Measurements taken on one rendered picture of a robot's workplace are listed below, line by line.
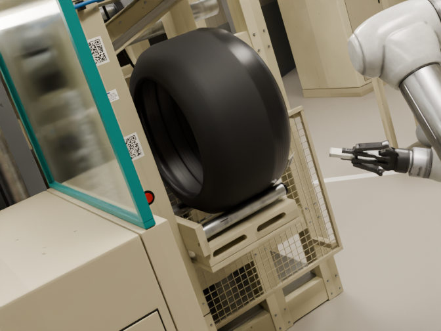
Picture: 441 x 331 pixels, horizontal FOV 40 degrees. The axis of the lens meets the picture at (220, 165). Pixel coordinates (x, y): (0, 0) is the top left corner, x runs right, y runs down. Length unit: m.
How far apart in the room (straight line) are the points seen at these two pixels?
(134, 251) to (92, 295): 0.09
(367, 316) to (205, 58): 1.58
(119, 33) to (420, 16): 1.14
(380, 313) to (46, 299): 2.18
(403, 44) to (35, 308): 0.93
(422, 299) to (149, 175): 1.57
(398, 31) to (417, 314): 1.69
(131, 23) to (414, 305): 1.73
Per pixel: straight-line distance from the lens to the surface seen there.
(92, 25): 1.76
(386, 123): 4.30
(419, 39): 1.41
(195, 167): 2.21
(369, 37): 1.41
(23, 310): 0.90
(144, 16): 2.26
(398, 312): 2.89
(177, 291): 0.98
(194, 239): 1.82
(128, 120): 1.79
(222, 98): 1.71
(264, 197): 1.95
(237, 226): 1.92
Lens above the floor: 1.57
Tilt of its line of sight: 16 degrees down
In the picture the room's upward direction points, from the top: 19 degrees counter-clockwise
